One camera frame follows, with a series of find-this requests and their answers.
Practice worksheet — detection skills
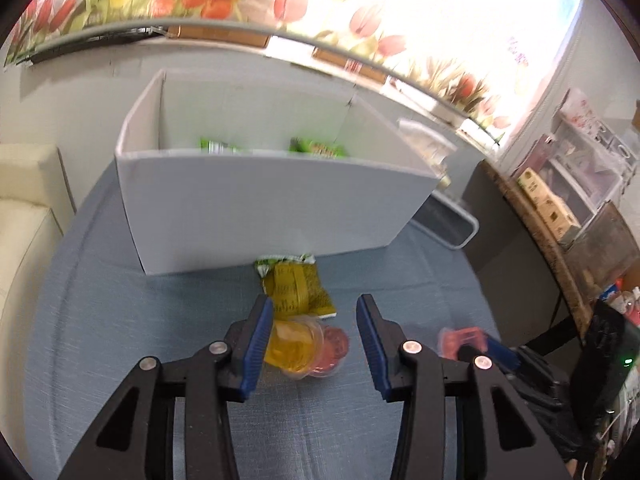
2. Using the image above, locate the yellow jelly cup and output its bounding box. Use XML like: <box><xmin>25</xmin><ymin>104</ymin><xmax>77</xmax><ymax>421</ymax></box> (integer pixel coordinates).
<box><xmin>264</xmin><ymin>317</ymin><xmax>327</xmax><ymax>380</ymax></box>

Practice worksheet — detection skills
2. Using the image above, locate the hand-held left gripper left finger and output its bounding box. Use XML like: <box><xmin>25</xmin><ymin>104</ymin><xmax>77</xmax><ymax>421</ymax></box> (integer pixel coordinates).
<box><xmin>57</xmin><ymin>294</ymin><xmax>275</xmax><ymax>480</ymax></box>

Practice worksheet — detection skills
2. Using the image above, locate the white plastic basket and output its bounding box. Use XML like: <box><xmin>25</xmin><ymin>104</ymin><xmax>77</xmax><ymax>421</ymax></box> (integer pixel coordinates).
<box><xmin>409</xmin><ymin>191</ymin><xmax>479</xmax><ymax>250</ymax></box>

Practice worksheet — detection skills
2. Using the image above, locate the tulip wall poster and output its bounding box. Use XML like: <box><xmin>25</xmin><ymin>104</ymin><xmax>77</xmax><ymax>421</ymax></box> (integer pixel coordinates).
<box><xmin>4</xmin><ymin>0</ymin><xmax>587</xmax><ymax>147</ymax></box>

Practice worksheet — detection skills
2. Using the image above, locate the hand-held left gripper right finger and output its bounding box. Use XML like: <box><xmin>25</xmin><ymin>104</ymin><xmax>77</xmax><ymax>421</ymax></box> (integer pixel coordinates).
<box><xmin>356</xmin><ymin>293</ymin><xmax>568</xmax><ymax>480</ymax></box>

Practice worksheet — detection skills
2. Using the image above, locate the cream sofa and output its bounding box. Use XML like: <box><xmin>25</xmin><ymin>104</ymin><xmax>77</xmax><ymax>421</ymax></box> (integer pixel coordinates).
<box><xmin>0</xmin><ymin>143</ymin><xmax>77</xmax><ymax>413</ymax></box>

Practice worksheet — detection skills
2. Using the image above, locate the clear plastic container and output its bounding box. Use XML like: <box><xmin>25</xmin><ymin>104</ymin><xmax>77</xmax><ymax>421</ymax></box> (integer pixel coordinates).
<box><xmin>559</xmin><ymin>200</ymin><xmax>640</xmax><ymax>302</ymax></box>

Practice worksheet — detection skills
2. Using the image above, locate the yellow snack packet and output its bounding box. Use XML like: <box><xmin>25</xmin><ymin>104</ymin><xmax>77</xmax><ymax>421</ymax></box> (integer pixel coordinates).
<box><xmin>262</xmin><ymin>260</ymin><xmax>336</xmax><ymax>322</ymax></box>

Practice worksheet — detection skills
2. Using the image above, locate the white cardboard box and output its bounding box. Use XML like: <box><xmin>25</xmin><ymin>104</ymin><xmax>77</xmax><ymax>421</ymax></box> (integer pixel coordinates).
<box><xmin>114</xmin><ymin>68</ymin><xmax>442</xmax><ymax>276</ymax></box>

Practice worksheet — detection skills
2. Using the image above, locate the plastic drawer unit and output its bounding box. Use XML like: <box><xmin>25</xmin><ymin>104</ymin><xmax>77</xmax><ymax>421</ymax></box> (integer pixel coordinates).
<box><xmin>539</xmin><ymin>89</ymin><xmax>640</xmax><ymax>213</ymax></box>

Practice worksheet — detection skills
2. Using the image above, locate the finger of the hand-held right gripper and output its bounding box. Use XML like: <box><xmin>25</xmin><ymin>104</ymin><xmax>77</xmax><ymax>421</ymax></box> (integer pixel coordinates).
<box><xmin>457</xmin><ymin>337</ymin><xmax>527</xmax><ymax>383</ymax></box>

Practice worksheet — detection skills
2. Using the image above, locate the green seaweed snack packet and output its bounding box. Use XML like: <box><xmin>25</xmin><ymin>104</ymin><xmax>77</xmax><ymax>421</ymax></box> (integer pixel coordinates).
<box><xmin>199</xmin><ymin>137</ymin><xmax>252</xmax><ymax>155</ymax></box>
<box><xmin>288</xmin><ymin>137</ymin><xmax>347</xmax><ymax>160</ymax></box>
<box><xmin>254</xmin><ymin>253</ymin><xmax>316</xmax><ymax>279</ymax></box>

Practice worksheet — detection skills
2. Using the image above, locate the yellow printed box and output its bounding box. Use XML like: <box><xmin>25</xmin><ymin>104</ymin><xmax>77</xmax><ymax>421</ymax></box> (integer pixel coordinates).
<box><xmin>516</xmin><ymin>167</ymin><xmax>582</xmax><ymax>242</ymax></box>

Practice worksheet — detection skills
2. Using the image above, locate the red jelly cup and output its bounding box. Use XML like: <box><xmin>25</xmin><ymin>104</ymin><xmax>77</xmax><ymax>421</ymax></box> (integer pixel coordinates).
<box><xmin>437</xmin><ymin>327</ymin><xmax>489</xmax><ymax>362</ymax></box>
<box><xmin>306</xmin><ymin>324</ymin><xmax>351</xmax><ymax>377</ymax></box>

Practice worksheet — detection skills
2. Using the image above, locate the floral box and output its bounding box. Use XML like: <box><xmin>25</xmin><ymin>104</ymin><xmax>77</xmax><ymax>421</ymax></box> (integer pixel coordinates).
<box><xmin>561</xmin><ymin>88</ymin><xmax>600</xmax><ymax>129</ymax></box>

